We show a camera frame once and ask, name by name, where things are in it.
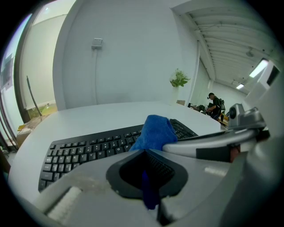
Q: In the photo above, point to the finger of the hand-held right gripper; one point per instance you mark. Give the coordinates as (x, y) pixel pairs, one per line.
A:
(188, 146)

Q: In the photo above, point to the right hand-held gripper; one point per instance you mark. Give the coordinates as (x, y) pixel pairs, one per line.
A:
(261, 93)

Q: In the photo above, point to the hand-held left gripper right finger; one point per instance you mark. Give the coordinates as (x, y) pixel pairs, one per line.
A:
(199, 184)

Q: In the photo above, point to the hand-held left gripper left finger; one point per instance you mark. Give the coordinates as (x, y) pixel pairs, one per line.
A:
(88, 199)

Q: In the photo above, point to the blue cloth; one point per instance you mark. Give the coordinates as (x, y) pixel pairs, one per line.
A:
(155, 133)

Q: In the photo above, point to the black keyboard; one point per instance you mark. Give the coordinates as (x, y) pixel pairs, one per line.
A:
(88, 150)

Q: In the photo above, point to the small ceiling light panel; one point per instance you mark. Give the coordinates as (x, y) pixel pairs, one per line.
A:
(240, 86)

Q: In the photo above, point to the large ceiling light panel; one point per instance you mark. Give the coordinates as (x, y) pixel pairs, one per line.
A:
(258, 67)

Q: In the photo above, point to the small brown cardboard box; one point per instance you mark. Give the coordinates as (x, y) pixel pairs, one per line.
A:
(180, 102)

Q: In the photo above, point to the white vase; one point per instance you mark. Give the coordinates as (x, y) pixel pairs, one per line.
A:
(174, 95)

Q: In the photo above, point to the green plant with white flowers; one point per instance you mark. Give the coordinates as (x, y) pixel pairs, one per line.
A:
(179, 77)

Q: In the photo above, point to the dark wooden stick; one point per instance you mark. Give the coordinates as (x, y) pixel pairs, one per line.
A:
(33, 97)

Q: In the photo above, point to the white wall conduit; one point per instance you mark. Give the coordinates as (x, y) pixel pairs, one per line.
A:
(96, 77)

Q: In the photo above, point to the grey wall junction box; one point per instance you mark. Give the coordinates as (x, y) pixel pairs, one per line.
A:
(97, 43)

